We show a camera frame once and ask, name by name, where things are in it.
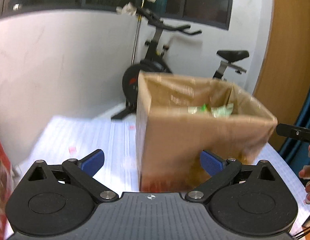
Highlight brown cardboard box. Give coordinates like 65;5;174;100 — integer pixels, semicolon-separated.
136;72;277;192

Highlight green snack packets in box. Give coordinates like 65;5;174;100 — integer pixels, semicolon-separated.
187;103;233;118

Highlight wooden door panel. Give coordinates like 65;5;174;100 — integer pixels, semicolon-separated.
252;0;310;153

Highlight black exercise bike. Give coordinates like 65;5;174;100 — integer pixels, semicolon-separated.
111;7;250;120

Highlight metal pole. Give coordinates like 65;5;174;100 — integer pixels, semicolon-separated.
131;0;145;65

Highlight white cloth on handlebar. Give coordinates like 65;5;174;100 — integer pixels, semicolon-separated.
116;2;137;16

